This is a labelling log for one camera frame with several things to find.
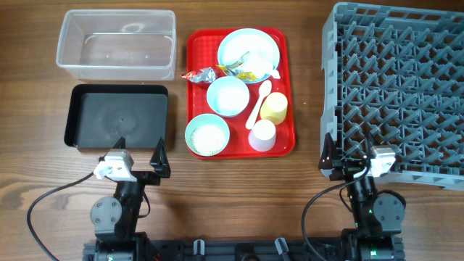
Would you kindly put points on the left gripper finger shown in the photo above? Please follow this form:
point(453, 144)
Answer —
point(159, 159)
point(120, 144)

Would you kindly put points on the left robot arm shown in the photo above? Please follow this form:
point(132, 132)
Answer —
point(115, 217)

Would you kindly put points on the green bowl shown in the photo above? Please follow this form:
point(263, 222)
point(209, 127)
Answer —
point(206, 119)

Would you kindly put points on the red silver snack wrapper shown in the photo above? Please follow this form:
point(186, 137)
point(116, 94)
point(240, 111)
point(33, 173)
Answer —
point(204, 75)

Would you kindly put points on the black waste tray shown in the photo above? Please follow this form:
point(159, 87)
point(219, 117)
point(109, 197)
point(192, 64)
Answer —
point(100, 114)

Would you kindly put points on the red serving tray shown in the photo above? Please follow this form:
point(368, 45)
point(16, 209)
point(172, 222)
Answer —
point(202, 51)

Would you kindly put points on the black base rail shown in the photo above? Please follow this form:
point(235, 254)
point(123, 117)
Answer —
point(235, 250)

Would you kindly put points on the clear plastic waste bin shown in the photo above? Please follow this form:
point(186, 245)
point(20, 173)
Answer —
point(118, 44)

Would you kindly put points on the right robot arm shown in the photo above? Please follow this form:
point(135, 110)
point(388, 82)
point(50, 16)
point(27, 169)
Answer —
point(378, 215)

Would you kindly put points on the grey dishwasher rack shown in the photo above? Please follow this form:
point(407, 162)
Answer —
point(396, 74)

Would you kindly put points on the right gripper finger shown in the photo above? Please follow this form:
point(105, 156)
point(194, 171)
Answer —
point(330, 158)
point(369, 144)

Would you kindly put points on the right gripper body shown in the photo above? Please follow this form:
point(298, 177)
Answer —
point(346, 170)

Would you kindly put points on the large light blue plate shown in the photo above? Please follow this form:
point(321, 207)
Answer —
point(240, 41)

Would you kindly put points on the light blue bowl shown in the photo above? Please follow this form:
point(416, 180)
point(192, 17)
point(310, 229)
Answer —
point(228, 96)

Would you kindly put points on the white rice grains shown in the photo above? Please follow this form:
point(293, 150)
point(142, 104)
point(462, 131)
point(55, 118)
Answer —
point(207, 140)

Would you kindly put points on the yellow snack wrapper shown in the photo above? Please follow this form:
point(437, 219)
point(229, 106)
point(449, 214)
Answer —
point(237, 70)

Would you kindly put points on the white tissue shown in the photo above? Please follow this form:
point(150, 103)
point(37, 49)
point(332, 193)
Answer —
point(253, 62)

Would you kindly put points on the yellow plastic cup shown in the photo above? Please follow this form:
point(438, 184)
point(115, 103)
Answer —
point(274, 108)

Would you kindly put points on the white plastic cup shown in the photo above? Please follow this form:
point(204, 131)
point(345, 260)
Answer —
point(262, 136)

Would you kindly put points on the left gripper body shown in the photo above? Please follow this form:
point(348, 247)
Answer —
point(143, 175)

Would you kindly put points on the white plastic spoon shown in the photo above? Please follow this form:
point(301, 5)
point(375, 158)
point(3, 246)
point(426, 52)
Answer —
point(264, 90)

